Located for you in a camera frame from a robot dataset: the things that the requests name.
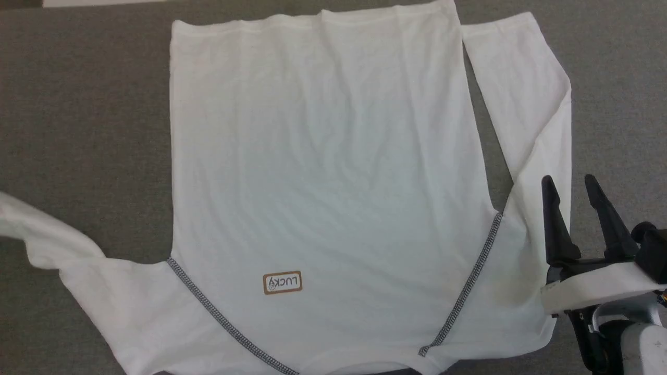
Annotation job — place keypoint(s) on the white long-sleeve shirt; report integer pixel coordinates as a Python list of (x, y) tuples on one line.
[(333, 156)]

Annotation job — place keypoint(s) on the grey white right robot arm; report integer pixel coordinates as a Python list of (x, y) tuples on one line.
[(638, 344)]

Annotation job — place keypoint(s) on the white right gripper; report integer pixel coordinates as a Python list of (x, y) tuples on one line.
[(599, 286)]

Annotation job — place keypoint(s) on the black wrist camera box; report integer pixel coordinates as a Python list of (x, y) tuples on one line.
[(654, 252)]

